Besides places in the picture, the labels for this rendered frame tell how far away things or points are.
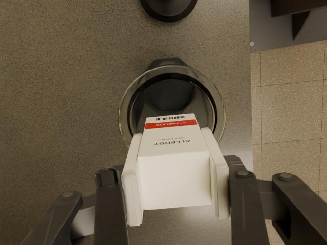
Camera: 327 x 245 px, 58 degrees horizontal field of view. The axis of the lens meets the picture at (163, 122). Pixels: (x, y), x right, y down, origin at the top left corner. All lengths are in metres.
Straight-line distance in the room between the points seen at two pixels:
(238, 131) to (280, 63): 1.03
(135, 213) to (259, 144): 1.48
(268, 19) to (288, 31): 0.11
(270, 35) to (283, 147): 0.57
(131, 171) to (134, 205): 0.02
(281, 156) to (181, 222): 1.13
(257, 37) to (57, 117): 1.13
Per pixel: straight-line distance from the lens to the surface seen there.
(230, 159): 0.18
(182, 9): 0.48
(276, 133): 1.63
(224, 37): 0.52
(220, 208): 0.16
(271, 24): 1.52
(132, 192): 0.16
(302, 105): 1.64
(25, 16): 0.56
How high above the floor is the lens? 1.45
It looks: 74 degrees down
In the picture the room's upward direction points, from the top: 180 degrees counter-clockwise
